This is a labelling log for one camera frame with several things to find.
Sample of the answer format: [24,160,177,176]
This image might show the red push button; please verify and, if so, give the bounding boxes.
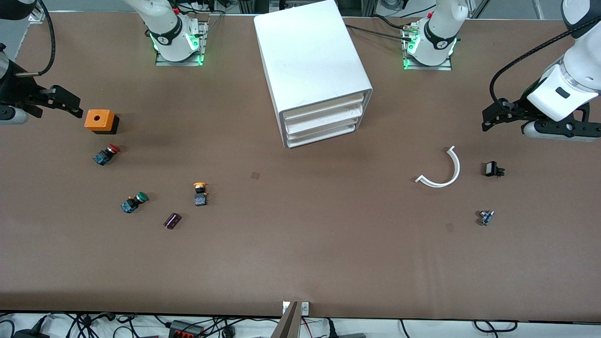
[92,144,120,166]

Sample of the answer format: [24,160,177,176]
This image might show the green push button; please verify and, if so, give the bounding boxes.
[120,191,149,214]

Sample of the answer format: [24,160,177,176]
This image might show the black power strip red switches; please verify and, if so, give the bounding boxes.
[170,320,206,338]

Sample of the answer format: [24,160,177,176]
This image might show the orange button enclosure box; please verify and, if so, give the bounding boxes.
[84,109,120,135]

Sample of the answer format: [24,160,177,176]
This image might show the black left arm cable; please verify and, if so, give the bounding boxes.
[489,19,601,111]

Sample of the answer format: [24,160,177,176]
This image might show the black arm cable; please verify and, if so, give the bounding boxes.
[14,0,57,77]
[489,19,601,111]

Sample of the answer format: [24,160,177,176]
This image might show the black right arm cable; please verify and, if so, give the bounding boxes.
[14,0,57,77]

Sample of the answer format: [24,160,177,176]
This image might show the white curved plastic bracket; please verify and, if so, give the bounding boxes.
[415,145,461,188]

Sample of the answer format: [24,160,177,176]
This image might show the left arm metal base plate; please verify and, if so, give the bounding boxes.
[402,21,454,72]

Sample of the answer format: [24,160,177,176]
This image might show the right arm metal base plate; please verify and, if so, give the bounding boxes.
[155,19,209,67]

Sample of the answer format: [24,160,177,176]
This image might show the black base cable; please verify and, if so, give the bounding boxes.
[347,24,413,43]
[371,14,409,31]

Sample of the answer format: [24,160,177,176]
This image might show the black looped floor cable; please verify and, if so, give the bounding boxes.
[472,320,518,334]

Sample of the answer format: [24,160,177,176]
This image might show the brown camera mount post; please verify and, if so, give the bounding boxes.
[270,300,301,338]

